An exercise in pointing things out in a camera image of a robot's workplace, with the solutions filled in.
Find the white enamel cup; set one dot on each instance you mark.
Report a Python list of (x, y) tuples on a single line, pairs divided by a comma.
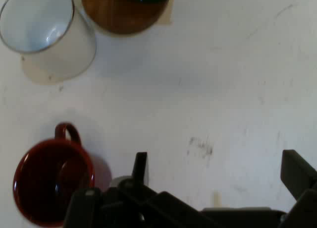
[(62, 52)]

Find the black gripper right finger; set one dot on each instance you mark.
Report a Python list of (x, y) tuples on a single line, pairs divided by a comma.
[(297, 173)]

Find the wooden mug tree stand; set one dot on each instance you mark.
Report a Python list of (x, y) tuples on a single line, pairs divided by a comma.
[(123, 15)]

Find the small beige tape strip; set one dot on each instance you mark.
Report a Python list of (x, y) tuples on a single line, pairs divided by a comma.
[(216, 198)]

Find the red ceramic mug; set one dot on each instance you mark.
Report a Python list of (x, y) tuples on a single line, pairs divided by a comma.
[(49, 178)]

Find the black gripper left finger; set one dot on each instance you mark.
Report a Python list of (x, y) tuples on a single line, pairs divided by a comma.
[(138, 168)]

